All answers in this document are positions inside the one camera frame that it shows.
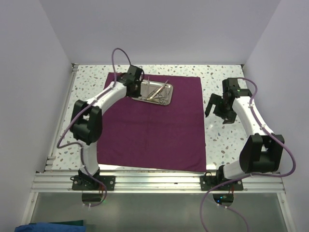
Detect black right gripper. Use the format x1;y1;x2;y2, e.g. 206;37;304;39
205;94;237;125

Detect purple surgical cloth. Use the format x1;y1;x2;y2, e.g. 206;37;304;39
97;75;206;172

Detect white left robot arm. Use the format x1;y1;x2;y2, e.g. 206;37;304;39
70;65;144;190

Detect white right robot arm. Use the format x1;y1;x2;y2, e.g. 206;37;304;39
204;78;284;190

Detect steel instrument tray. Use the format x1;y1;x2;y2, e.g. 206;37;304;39
133;80;173;106

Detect steel scissors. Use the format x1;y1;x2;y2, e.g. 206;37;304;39
146;88;170;105

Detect blue cloth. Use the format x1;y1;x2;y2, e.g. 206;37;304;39
14;223;86;232

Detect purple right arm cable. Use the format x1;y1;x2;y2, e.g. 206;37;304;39
198;77;297;232

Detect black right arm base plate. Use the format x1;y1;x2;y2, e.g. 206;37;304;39
199;175;244;191

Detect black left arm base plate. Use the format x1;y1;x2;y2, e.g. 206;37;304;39
70;175;116;191

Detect aluminium left side rail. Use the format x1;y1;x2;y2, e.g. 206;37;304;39
43;63;79;172

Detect aluminium rail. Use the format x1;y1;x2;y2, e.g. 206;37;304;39
43;63;79;172
30;169;285;193

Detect aluminium front rail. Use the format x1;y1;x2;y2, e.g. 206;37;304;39
30;169;285;193

